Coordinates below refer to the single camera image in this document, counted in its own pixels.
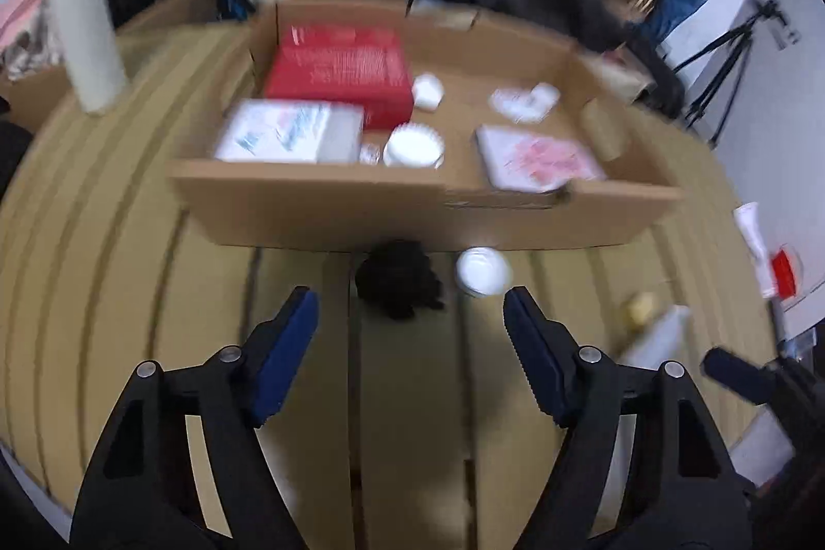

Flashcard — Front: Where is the white rectangular box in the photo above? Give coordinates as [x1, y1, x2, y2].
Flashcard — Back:
[214, 99, 365, 164]

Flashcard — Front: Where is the black hair scrunchie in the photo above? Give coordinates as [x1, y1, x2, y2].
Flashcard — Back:
[354, 239, 446, 321]

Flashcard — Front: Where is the white spray bottle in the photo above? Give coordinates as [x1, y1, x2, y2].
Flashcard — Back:
[619, 305, 694, 374]

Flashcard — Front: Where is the large cardboard box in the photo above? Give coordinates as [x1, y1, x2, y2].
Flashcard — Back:
[0, 63, 78, 139]

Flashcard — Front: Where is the cardboard tray box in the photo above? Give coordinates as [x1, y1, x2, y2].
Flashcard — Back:
[169, 0, 684, 253]

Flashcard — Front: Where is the red object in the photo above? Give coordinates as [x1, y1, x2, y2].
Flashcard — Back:
[770, 247, 806, 296]

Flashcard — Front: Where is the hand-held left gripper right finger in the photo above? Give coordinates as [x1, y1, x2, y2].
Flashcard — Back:
[503, 286, 755, 550]

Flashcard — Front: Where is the pink bag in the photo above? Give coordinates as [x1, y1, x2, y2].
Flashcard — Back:
[0, 0, 49, 48]

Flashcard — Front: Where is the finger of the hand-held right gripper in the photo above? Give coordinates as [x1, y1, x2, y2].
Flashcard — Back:
[702, 347, 778, 404]

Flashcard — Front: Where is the black camera tripod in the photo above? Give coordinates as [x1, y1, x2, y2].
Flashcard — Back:
[673, 0, 803, 148]

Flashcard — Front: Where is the red box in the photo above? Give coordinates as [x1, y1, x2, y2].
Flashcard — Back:
[263, 25, 415, 131]

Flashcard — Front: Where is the white round lid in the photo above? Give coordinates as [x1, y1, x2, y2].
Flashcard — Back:
[456, 247, 513, 296]

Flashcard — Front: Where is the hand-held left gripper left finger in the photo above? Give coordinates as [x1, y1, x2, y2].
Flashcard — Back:
[70, 285, 321, 550]

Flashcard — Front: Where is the white round jar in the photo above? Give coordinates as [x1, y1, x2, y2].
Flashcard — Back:
[383, 123, 446, 170]
[411, 73, 446, 111]

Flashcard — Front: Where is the pink printed packet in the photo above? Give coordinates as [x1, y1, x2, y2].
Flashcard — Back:
[475, 125, 608, 193]

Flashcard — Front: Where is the white thermos bottle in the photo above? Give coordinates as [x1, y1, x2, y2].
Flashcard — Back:
[48, 0, 130, 114]

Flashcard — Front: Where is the white pink crumpled packet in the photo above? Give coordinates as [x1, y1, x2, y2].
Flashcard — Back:
[490, 81, 560, 124]

